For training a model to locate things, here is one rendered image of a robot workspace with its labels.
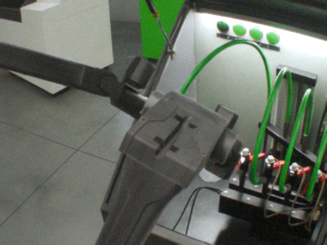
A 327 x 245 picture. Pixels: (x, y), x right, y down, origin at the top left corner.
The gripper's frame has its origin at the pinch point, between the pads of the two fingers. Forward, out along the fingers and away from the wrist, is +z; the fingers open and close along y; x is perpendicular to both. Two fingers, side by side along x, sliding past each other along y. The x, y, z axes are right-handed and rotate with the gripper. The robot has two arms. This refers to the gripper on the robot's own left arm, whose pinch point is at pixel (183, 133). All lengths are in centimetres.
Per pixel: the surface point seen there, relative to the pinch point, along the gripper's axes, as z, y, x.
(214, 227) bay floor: 33.3, 8.3, 22.4
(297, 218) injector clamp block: 40.8, -14.5, 2.2
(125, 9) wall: 47, 498, -52
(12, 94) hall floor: -41, 329, 105
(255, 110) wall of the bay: 31.1, 26.0, -16.3
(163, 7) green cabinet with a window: 48, 296, -61
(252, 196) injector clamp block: 31.7, 0.5, 5.5
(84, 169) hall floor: 36, 174, 83
